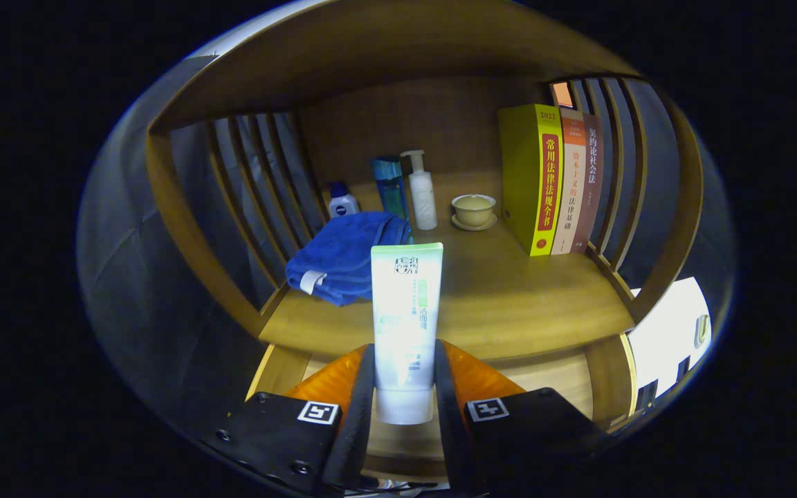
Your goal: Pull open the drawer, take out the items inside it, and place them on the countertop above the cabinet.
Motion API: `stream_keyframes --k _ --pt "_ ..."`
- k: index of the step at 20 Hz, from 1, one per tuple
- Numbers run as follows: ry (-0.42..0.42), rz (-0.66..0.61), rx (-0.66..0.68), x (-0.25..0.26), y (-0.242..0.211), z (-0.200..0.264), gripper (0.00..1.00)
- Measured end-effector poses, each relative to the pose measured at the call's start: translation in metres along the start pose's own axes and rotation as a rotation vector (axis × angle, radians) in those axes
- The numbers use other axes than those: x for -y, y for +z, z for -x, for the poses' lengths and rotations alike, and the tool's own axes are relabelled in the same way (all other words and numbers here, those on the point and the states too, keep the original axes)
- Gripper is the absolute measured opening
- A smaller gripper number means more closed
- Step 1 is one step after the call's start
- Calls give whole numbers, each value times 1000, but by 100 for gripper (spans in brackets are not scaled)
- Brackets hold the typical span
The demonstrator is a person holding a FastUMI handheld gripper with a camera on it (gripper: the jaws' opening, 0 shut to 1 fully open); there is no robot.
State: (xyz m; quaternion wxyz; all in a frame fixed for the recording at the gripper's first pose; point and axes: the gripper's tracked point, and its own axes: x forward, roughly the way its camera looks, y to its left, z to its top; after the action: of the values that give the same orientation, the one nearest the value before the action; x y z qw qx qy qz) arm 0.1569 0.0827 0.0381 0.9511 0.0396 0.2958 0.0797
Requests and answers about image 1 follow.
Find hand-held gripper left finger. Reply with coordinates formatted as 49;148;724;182
205;344;377;498

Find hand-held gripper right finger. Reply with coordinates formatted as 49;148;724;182
433;339;614;498

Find wooden drawer with black knob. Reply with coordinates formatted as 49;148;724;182
246;332;638;485

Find white facial cleanser tube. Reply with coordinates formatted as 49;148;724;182
371;242;444;425

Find wooden countertop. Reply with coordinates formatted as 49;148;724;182
259;173;636;362

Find white side cabinet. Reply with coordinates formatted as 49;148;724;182
627;277;713;416

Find wooden cabinet with slatted sides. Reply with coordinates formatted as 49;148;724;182
144;0;705;360

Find folded blue towel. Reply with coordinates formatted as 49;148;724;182
285;211;413;307

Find beige lidded tea cup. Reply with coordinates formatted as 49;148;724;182
450;194;498;232

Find small white blue-capped bottle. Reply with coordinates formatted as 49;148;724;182
327;181;361;219

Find white pump bottle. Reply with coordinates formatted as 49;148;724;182
401;149;439;231

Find clear blue bottle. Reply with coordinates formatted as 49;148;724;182
371;156;410;221

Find thick yellow book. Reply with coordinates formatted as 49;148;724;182
497;104;564;257

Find orange and white book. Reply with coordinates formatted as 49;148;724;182
551;107;587;256

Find brown book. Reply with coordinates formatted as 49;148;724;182
570;114;605;253

